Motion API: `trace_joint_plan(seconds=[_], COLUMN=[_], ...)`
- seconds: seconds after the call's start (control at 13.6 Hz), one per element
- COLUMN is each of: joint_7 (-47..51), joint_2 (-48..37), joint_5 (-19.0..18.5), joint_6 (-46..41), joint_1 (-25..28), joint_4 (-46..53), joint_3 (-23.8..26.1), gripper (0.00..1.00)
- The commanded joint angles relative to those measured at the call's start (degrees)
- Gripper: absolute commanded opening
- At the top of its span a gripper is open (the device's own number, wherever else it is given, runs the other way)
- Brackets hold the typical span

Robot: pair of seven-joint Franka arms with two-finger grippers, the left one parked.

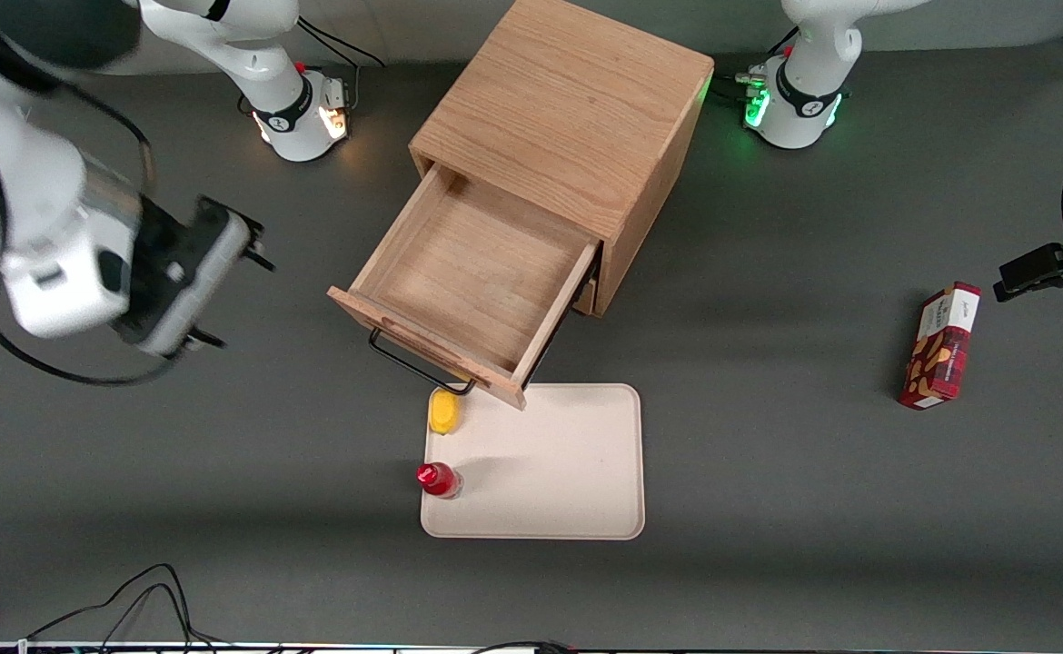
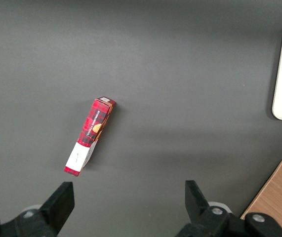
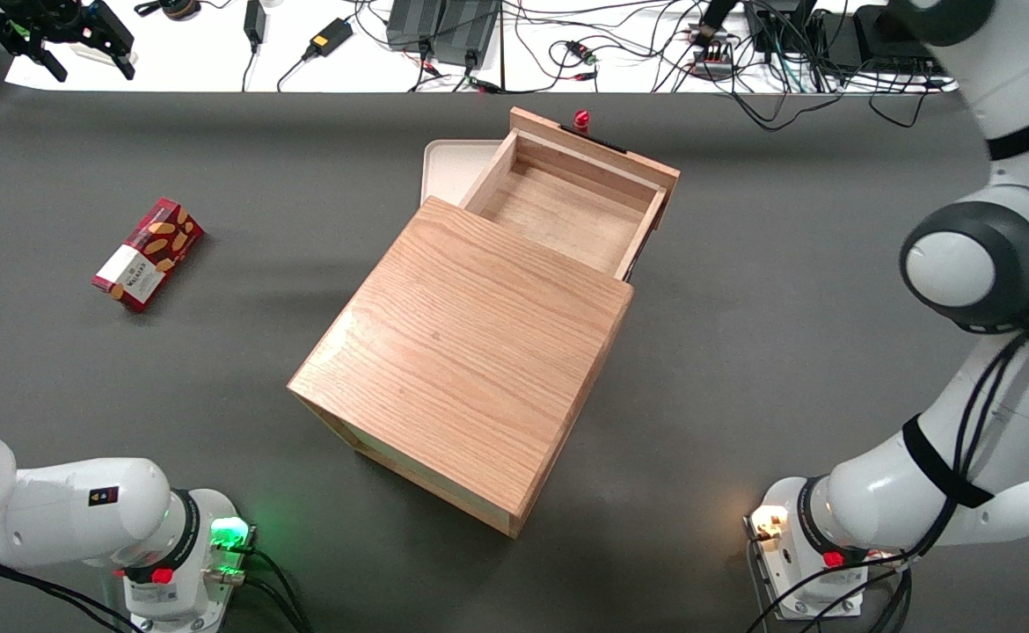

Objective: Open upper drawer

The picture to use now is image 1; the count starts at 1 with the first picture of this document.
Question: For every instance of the red plaid snack box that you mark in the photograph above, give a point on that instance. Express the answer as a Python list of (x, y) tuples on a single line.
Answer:
[(940, 347)]

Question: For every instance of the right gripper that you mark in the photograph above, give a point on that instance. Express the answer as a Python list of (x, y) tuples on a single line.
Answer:
[(157, 245)]

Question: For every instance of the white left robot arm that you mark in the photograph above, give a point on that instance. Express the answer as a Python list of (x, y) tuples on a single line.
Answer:
[(809, 82)]

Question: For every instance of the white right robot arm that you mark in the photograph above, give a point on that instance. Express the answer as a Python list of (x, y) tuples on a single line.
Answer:
[(23, 154)]

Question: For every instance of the beige plastic tray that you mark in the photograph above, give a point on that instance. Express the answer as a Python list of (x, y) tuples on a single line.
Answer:
[(559, 463)]

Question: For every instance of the yellow plastic toy food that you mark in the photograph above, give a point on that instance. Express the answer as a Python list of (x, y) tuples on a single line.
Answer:
[(444, 413)]

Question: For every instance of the wooden drawer cabinet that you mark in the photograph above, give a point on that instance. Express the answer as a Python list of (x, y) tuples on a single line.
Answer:
[(577, 100)]

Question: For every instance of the red small bottle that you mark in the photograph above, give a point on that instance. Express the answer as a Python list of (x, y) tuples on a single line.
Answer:
[(438, 479)]

